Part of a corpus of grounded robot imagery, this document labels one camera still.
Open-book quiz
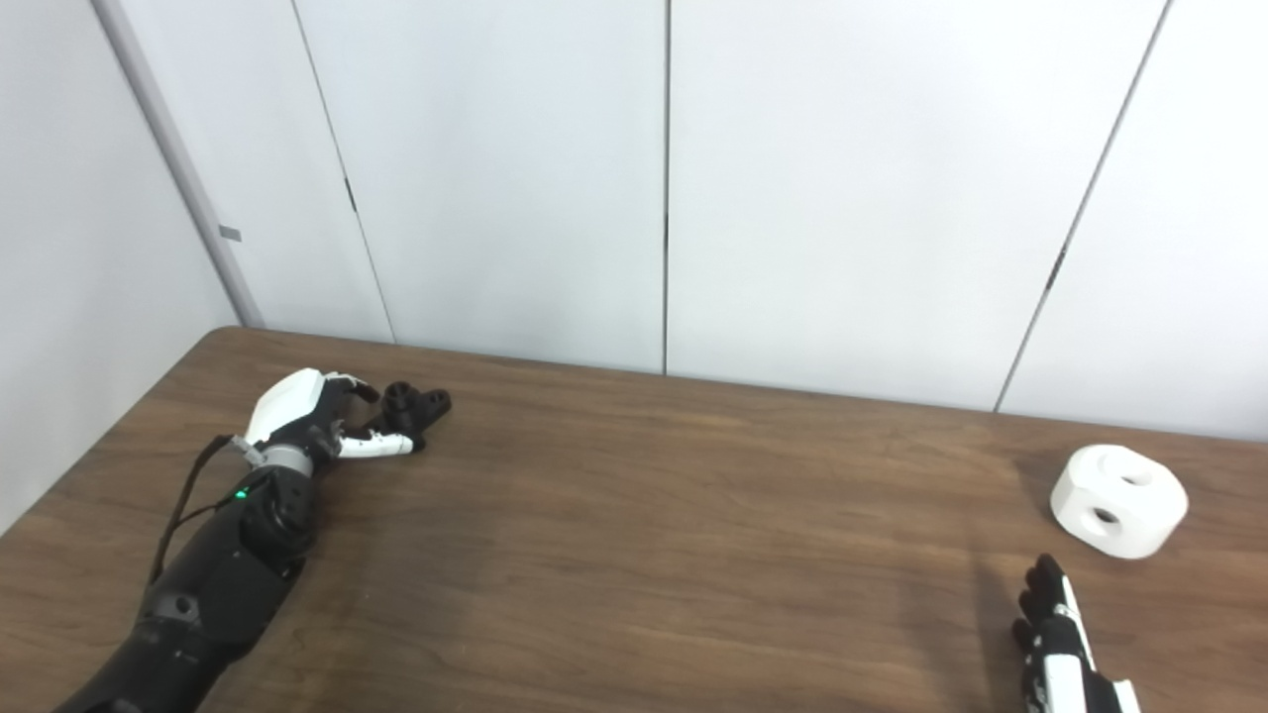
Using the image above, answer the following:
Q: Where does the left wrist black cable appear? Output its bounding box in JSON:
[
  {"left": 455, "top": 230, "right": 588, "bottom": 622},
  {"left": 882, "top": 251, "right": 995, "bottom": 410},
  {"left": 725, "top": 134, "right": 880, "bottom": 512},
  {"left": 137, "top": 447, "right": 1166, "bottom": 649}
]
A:
[{"left": 149, "top": 434, "right": 261, "bottom": 586}]

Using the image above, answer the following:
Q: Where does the round white piece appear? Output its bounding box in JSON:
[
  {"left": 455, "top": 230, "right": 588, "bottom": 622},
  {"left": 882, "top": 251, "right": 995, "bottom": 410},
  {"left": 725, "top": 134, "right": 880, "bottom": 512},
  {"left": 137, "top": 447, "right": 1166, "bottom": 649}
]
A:
[{"left": 1050, "top": 444, "right": 1190, "bottom": 560}]

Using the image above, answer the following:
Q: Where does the black flanged holder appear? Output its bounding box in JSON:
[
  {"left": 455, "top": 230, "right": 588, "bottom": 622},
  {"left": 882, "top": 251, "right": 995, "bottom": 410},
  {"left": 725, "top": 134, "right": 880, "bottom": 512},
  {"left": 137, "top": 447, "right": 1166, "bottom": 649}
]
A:
[{"left": 371, "top": 381, "right": 453, "bottom": 455}]

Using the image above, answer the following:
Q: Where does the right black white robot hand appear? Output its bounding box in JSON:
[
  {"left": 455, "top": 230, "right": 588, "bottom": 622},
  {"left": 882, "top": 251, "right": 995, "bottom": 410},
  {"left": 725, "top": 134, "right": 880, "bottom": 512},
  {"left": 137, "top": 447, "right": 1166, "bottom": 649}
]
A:
[{"left": 1011, "top": 554, "right": 1142, "bottom": 713}]

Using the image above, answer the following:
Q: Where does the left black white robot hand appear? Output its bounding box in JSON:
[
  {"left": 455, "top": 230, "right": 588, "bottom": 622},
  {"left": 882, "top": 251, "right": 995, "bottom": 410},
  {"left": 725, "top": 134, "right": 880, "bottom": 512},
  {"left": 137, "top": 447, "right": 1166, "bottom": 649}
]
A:
[{"left": 243, "top": 368, "right": 417, "bottom": 467}]

